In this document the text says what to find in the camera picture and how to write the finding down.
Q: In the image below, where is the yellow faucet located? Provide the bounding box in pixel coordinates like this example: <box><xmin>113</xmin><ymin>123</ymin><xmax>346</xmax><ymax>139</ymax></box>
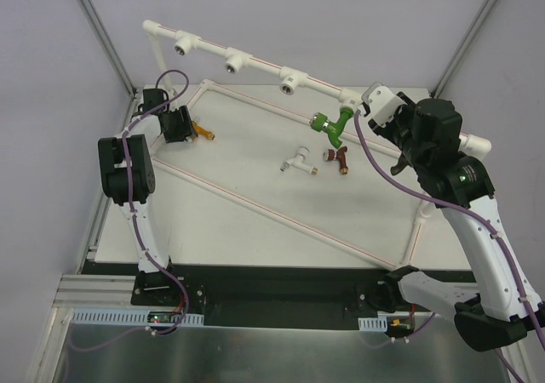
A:
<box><xmin>191</xmin><ymin>121</ymin><xmax>215</xmax><ymax>140</ymax></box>

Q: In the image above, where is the white pipe frame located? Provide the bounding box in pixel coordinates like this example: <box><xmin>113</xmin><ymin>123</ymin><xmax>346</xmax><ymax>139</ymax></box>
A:
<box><xmin>142</xmin><ymin>20</ymin><xmax>491</xmax><ymax>266</ymax></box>

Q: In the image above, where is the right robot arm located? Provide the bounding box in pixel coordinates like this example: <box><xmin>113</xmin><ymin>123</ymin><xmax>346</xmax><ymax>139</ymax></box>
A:
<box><xmin>362</xmin><ymin>85</ymin><xmax>544</xmax><ymax>352</ymax></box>

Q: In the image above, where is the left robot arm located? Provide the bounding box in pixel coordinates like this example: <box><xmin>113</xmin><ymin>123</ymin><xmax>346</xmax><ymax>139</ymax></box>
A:
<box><xmin>97</xmin><ymin>88</ymin><xmax>193</xmax><ymax>306</ymax></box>

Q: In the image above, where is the dark red faucet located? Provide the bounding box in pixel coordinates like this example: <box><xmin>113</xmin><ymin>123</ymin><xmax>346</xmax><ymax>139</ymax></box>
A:
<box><xmin>323</xmin><ymin>146</ymin><xmax>349</xmax><ymax>175</ymax></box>

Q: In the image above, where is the green faucet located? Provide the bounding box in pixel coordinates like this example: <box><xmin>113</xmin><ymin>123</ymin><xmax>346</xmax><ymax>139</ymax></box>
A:
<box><xmin>309</xmin><ymin>106</ymin><xmax>354</xmax><ymax>149</ymax></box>

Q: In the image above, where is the white faucet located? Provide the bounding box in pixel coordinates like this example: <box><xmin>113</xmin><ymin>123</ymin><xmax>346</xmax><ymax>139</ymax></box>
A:
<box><xmin>280</xmin><ymin>146</ymin><xmax>318</xmax><ymax>175</ymax></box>

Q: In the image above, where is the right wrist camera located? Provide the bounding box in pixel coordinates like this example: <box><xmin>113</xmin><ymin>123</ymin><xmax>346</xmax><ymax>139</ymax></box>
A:
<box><xmin>361</xmin><ymin>82</ymin><xmax>404</xmax><ymax>128</ymax></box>

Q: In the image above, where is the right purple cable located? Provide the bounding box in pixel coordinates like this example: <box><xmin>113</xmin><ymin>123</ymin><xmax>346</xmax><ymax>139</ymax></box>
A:
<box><xmin>353</xmin><ymin>109</ymin><xmax>545</xmax><ymax>383</ymax></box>

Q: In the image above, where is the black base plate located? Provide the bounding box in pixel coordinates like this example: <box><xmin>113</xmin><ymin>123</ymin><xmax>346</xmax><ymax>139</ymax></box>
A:
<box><xmin>130</xmin><ymin>265</ymin><xmax>393</xmax><ymax>330</ymax></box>

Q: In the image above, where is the right cable duct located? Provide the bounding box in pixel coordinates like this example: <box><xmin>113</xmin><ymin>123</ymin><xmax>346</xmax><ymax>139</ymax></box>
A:
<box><xmin>358</xmin><ymin>315</ymin><xmax>415</xmax><ymax>333</ymax></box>

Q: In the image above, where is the cable duct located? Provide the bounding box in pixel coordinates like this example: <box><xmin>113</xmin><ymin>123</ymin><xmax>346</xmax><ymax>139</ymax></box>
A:
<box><xmin>72</xmin><ymin>308</ymin><xmax>204</xmax><ymax>327</ymax></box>
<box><xmin>358</xmin><ymin>315</ymin><xmax>415</xmax><ymax>333</ymax></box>

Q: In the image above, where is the left cable duct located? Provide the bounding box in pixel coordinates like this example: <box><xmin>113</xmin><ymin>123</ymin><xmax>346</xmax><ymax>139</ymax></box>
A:
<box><xmin>72</xmin><ymin>308</ymin><xmax>204</xmax><ymax>327</ymax></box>

